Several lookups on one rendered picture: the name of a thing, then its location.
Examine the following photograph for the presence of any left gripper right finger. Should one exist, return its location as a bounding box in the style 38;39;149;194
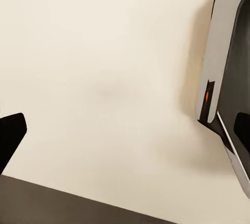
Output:
233;112;250;154

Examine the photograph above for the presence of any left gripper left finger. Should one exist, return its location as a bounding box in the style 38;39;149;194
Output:
0;113;27;175

